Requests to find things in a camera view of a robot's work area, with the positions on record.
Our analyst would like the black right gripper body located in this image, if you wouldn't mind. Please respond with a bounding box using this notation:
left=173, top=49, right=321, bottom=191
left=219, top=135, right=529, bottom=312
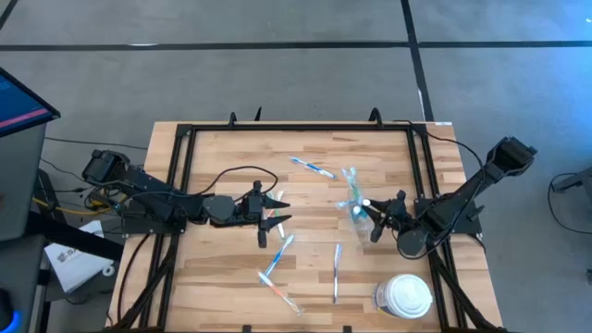
left=370, top=191, right=412, bottom=243

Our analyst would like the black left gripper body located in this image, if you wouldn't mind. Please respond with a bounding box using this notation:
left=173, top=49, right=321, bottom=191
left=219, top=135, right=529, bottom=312
left=236, top=181, right=269, bottom=249

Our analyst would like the teal white toothbrush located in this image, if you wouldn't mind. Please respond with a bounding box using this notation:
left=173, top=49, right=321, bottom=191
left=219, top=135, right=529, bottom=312
left=340, top=166, right=360, bottom=204

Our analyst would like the white purple toothbrush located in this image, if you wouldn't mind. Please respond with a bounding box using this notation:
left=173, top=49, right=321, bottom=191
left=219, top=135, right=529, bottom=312
left=331, top=243, right=343, bottom=305

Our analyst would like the orange toothbrush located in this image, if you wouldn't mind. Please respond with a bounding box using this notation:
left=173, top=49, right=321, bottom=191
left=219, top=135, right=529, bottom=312
left=256, top=270, right=306, bottom=317

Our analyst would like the clear plastic cup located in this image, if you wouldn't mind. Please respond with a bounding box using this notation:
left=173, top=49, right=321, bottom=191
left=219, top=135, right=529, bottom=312
left=345, top=187, right=376, bottom=246

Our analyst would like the tub with white lid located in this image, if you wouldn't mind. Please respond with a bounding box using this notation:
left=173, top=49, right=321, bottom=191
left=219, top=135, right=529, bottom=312
left=372, top=273, right=435, bottom=320

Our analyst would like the white box on left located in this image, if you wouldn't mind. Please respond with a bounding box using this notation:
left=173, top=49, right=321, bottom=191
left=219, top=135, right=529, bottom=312
left=43, top=219, right=116, bottom=294

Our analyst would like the black desk bar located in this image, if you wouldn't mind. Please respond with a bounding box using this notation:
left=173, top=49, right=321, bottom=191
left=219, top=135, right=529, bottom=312
left=25, top=210, right=125, bottom=263

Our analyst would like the grey stand leg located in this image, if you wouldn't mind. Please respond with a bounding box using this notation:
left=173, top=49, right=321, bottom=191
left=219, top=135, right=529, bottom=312
left=551, top=165, right=592, bottom=194

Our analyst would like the grey cabinet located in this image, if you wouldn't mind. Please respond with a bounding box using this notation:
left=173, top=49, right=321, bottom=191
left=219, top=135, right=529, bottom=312
left=0, top=122, right=48, bottom=242

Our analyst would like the dark grey box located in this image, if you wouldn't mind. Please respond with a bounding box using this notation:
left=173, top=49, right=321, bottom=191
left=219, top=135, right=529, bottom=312
left=0, top=234, right=47, bottom=333

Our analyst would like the monitor with blue screen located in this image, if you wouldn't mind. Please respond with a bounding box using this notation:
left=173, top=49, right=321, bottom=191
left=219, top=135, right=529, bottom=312
left=0, top=67, right=62, bottom=139

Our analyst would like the black device with light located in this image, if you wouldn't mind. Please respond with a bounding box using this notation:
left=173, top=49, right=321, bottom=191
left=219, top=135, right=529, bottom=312
left=0, top=287, right=23, bottom=333

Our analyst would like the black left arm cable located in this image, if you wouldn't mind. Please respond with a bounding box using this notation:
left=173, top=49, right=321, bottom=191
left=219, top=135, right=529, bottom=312
left=196, top=165, right=279, bottom=203

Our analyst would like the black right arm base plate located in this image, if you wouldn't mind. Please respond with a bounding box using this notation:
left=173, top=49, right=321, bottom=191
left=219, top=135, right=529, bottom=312
left=415, top=198, right=483, bottom=237

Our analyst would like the black metal table frame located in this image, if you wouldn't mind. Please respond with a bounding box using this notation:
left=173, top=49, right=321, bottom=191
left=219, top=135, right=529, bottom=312
left=104, top=120, right=510, bottom=333

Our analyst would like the black cable to right arm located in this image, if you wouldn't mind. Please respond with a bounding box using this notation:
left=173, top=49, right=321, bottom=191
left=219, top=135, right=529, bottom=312
left=392, top=118, right=491, bottom=186

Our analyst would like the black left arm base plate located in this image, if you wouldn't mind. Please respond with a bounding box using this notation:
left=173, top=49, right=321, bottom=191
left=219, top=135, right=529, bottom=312
left=122, top=196, right=191, bottom=237

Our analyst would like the black base cable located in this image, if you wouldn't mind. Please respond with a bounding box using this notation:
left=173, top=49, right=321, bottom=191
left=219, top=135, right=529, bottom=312
left=116, top=233, right=154, bottom=325

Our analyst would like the black cable bundle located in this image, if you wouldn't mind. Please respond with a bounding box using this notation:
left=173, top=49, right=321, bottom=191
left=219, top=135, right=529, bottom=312
left=82, top=184, right=135, bottom=218

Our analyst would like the black floor cable loop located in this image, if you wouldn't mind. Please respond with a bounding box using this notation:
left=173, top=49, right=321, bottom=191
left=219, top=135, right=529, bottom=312
left=547, top=171, right=592, bottom=236

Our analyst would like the thin black floor cable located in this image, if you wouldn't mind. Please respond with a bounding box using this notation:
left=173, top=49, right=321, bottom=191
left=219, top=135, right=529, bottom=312
left=43, top=136, right=149, bottom=152
left=39, top=156, right=92, bottom=194

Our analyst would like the yellow cable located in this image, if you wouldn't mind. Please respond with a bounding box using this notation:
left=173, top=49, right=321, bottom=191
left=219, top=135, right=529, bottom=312
left=31, top=187, right=129, bottom=217

